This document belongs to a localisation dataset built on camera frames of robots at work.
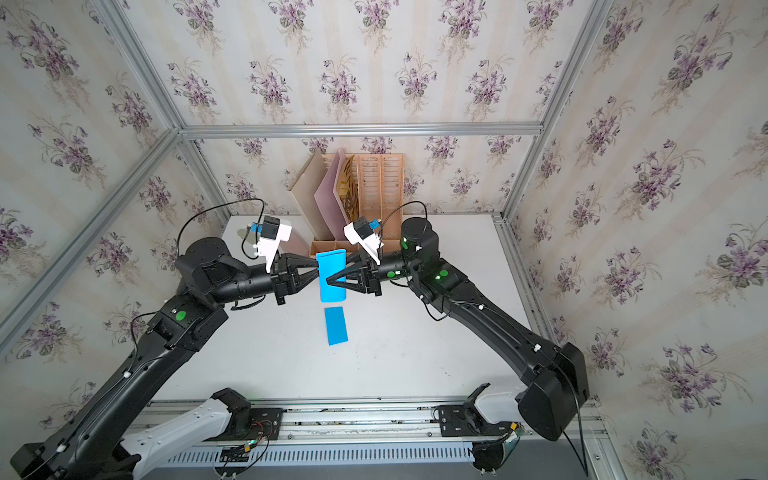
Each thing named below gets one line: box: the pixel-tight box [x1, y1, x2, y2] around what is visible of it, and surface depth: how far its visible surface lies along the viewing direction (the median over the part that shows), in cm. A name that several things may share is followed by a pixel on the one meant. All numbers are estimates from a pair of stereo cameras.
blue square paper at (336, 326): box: [324, 306, 349, 346], surface depth 93 cm
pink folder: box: [314, 148, 349, 241], surface depth 95 cm
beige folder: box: [288, 149, 335, 241], surface depth 93 cm
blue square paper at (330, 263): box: [316, 249, 347, 303], surface depth 56 cm
